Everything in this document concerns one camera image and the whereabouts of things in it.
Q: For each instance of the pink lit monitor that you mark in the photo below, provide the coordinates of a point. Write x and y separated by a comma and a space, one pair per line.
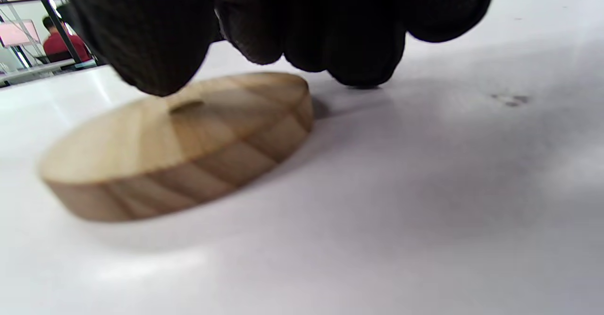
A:
16, 34

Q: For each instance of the person's right hand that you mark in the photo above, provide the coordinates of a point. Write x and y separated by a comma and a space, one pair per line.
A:
330, 18

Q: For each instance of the round wooden disc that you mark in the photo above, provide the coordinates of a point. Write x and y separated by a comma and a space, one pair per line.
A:
165, 150

